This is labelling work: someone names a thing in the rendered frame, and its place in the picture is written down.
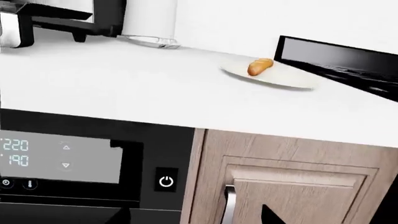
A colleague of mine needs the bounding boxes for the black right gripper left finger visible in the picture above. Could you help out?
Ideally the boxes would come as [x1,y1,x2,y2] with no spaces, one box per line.
[99,205,132,224]

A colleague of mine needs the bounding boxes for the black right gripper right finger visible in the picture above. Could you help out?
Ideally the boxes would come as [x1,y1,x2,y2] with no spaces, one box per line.
[261,203,289,224]

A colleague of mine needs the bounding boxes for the black built-in oven digital display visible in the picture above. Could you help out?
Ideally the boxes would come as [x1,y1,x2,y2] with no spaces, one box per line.
[0,108,196,224]

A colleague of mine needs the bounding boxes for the golden brown baguette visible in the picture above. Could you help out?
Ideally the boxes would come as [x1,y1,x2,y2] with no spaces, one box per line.
[247,57,275,77]

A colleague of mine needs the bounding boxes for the black toaster oven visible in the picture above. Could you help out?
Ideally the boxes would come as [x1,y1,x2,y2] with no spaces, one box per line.
[0,0,127,49]

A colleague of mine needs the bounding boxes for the light wood cabinet door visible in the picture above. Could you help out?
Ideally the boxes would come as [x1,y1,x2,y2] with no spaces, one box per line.
[179,128,398,224]

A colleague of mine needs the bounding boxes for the black range front panel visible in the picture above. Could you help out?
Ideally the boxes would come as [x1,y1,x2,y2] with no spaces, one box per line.
[368,174,398,224]

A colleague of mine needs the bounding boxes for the white round plate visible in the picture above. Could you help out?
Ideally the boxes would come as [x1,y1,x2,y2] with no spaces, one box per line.
[218,56,320,91]

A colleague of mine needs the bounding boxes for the black glass cooktop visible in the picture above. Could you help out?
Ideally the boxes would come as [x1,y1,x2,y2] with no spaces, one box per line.
[272,35,398,104]

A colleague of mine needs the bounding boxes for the white paper towel roll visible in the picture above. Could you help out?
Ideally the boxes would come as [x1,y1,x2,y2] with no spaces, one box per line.
[119,0,182,50]

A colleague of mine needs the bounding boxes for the silver cabinet door handle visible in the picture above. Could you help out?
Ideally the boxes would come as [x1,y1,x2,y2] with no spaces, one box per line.
[221,184,238,224]

